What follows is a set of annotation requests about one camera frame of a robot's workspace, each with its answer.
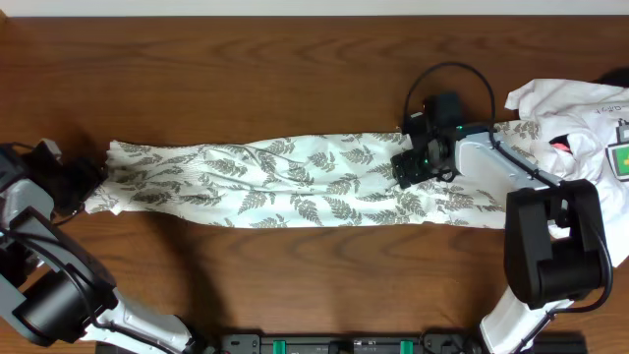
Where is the white fern-print dress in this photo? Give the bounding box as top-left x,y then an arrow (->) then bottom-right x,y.
83,119 -> 542,230

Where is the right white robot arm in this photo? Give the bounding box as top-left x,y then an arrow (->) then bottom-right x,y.
391,126 -> 613,353

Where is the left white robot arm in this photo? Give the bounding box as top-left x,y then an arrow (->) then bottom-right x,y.
1,140 -> 213,354

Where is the white t-shirt with pixel graphic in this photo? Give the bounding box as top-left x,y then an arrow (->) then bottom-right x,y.
504,79 -> 628,266

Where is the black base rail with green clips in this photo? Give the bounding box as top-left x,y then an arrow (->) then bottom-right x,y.
95,327 -> 589,354

